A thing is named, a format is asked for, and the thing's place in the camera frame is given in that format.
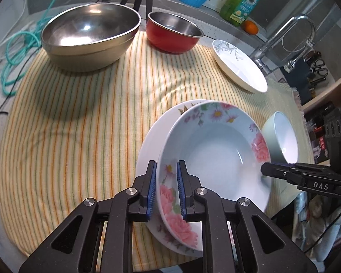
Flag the red steel-lined bowl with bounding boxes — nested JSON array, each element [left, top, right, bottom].
[[146, 12, 204, 54]]

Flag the striped yellow cloth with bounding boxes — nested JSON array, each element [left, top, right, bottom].
[[0, 30, 314, 272]]

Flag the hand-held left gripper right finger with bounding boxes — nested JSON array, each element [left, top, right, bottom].
[[177, 160, 319, 273]]

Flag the white plate with grey leaves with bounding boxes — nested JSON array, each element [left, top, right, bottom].
[[212, 39, 268, 93]]

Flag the scissors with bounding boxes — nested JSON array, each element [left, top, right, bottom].
[[309, 59, 329, 82]]

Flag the grey-blue ceramic bowl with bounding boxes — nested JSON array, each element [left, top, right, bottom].
[[262, 111, 299, 165]]

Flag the green dish soap bottle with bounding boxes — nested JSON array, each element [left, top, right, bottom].
[[220, 0, 264, 27]]

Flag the teal cable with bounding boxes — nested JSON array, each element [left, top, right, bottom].
[[0, 0, 71, 94]]

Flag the white plate with small flowers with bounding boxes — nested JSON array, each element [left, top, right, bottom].
[[135, 99, 216, 258]]

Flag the large stainless steel bowl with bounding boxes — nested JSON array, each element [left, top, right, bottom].
[[41, 3, 142, 72]]

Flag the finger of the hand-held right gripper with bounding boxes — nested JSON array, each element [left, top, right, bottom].
[[261, 162, 302, 187]]

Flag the orange fruit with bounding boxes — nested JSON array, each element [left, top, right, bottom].
[[242, 20, 258, 35]]

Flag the pink floral deep plate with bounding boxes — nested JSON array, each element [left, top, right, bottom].
[[158, 101, 271, 252]]

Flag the chrome faucet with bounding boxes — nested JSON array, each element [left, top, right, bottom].
[[249, 15, 317, 76]]

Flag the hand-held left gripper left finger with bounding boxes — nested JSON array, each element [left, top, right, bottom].
[[18, 160, 158, 273]]

